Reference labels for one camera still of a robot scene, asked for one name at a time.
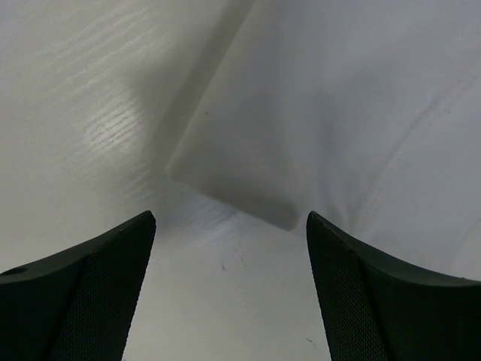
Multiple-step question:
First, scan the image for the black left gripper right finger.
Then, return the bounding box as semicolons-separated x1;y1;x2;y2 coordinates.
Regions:
306;211;480;360

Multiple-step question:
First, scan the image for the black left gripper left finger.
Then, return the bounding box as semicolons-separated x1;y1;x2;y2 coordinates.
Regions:
1;211;156;360

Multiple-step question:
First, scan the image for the white fabric skirt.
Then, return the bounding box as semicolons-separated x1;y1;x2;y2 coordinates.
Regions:
166;1;480;279

